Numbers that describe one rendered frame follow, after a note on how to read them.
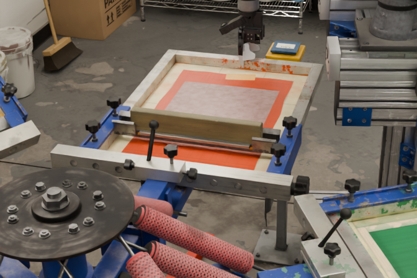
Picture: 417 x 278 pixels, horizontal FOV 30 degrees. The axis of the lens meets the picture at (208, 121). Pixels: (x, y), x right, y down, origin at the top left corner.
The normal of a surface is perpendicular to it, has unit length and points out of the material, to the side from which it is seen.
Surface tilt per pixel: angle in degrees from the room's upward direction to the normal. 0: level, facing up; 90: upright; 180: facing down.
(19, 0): 90
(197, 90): 0
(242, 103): 0
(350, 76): 90
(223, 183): 90
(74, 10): 89
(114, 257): 0
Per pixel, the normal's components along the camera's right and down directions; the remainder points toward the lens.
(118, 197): -0.03, -0.88
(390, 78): -0.07, 0.48
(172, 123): -0.29, 0.47
